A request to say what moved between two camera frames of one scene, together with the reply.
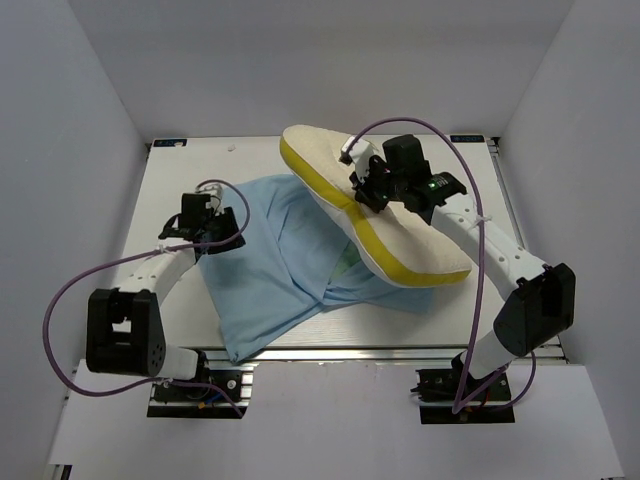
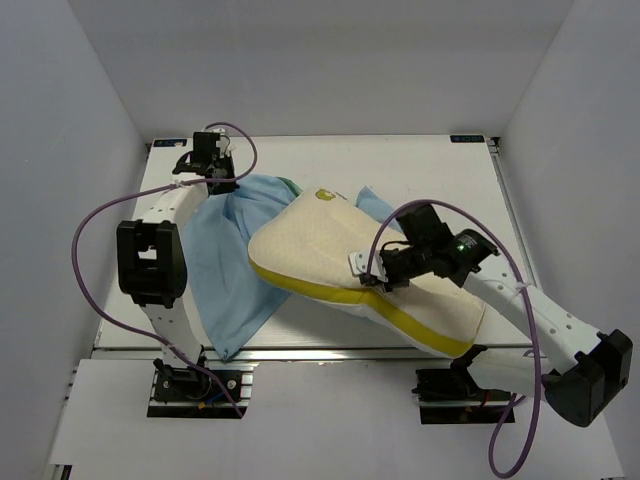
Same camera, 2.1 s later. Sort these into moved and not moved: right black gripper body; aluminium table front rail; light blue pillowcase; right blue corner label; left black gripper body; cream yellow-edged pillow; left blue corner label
Moved: cream yellow-edged pillow; light blue pillowcase; left black gripper body; right black gripper body
Not moved: left blue corner label; aluminium table front rail; right blue corner label
